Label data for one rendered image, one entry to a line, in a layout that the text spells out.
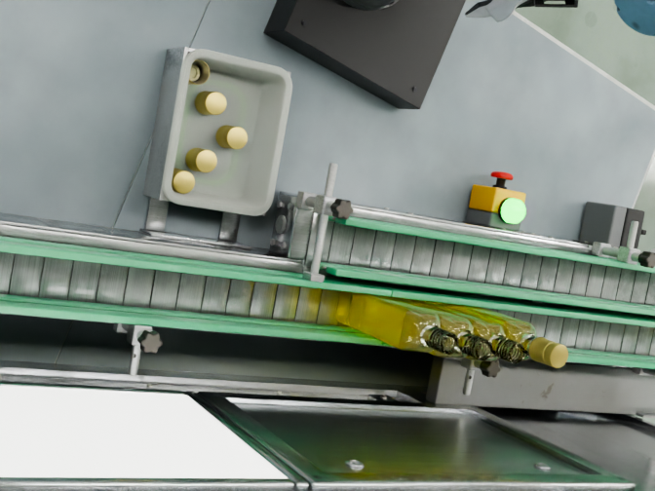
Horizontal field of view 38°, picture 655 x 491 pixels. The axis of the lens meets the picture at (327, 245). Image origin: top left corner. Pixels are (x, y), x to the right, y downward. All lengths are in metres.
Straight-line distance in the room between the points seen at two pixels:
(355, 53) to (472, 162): 0.35
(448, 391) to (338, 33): 0.61
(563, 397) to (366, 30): 0.75
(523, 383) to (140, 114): 0.80
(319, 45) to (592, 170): 0.68
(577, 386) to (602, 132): 0.49
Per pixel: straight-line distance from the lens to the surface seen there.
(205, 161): 1.42
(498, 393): 1.69
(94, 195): 1.44
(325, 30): 1.49
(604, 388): 1.86
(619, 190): 1.98
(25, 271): 1.30
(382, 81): 1.54
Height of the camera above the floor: 2.14
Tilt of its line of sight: 61 degrees down
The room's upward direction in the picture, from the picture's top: 107 degrees clockwise
